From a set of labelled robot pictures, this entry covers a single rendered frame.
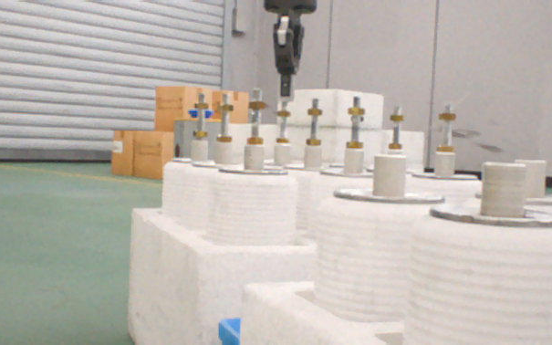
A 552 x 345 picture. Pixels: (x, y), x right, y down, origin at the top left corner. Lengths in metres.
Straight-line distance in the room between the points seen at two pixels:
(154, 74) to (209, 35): 0.82
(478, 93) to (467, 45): 0.43
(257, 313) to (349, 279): 0.08
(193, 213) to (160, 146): 3.85
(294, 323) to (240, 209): 0.30
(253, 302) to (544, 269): 0.23
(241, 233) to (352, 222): 0.29
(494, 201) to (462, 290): 0.06
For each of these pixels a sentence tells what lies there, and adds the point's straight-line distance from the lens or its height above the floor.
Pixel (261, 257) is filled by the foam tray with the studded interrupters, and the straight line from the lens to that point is 0.72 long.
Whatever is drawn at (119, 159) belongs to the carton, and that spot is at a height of 0.10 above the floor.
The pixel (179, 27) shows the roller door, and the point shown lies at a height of 1.32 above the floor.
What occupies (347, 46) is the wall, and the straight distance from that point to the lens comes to 7.39.
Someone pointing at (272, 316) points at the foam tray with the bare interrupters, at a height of 0.17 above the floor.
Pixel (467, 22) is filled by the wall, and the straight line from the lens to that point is 6.71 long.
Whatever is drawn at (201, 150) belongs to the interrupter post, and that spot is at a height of 0.27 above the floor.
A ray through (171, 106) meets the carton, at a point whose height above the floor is 0.47.
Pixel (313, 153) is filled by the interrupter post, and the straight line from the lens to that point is 0.93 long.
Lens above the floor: 0.29
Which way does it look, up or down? 3 degrees down
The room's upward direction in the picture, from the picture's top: 3 degrees clockwise
